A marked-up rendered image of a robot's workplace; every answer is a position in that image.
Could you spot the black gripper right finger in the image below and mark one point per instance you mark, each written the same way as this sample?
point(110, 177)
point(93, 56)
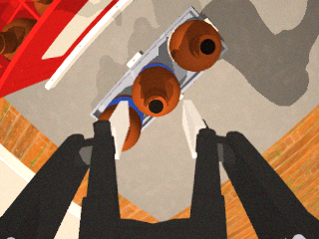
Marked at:
point(272, 208)

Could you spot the red plastic crate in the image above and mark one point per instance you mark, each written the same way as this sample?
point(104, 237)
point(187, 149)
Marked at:
point(54, 37)

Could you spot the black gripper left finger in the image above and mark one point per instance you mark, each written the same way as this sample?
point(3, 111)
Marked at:
point(39, 209)

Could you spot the grey rectangular tray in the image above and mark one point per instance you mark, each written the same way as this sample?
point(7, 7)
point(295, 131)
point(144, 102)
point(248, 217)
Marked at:
point(156, 53)

